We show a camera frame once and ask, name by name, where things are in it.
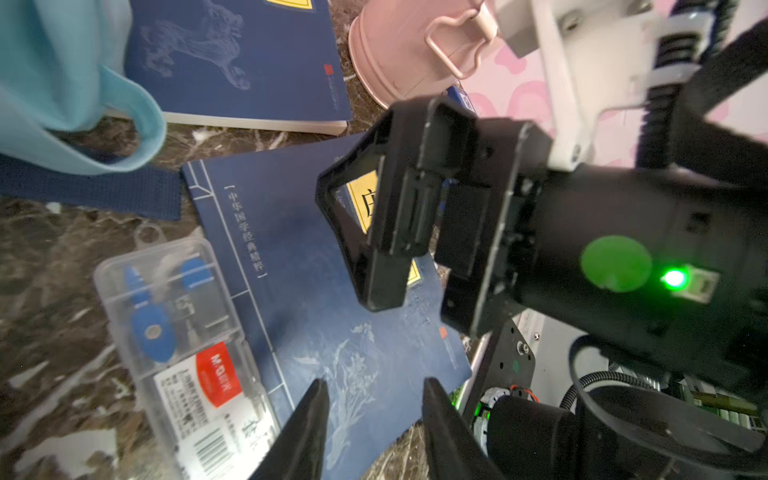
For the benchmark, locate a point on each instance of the teal pencil pouch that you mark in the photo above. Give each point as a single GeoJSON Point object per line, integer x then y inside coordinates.
{"type": "Point", "coordinates": [62, 69]}

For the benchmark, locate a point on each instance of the navy book yellow label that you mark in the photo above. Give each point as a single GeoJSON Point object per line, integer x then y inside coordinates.
{"type": "Point", "coordinates": [267, 65]}

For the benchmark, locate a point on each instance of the pink pen holder cup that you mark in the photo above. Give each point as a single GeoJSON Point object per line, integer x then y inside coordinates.
{"type": "Point", "coordinates": [406, 49]}

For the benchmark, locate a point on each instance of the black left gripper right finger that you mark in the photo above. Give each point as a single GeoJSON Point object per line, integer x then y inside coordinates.
{"type": "Point", "coordinates": [451, 450]}

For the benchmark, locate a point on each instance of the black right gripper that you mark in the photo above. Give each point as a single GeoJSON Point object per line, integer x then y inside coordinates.
{"type": "Point", "coordinates": [485, 238]}

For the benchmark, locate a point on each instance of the navy blue student backpack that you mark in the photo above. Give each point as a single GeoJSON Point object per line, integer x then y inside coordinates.
{"type": "Point", "coordinates": [149, 192]}

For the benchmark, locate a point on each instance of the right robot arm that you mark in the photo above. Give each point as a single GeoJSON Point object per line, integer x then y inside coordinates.
{"type": "Point", "coordinates": [639, 222]}

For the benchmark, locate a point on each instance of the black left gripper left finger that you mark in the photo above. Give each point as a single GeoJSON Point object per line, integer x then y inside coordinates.
{"type": "Point", "coordinates": [299, 451]}

